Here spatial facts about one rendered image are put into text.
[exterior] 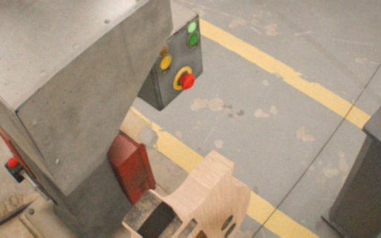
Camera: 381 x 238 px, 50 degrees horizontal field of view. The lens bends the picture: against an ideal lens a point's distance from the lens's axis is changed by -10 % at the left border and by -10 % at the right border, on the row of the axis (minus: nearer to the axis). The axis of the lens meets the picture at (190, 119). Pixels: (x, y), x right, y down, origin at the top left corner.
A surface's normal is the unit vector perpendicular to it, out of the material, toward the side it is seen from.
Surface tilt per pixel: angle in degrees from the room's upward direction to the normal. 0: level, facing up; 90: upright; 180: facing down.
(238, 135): 0
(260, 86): 0
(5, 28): 0
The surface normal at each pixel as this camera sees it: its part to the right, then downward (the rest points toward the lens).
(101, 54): 0.76, 0.50
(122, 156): -0.07, -0.58
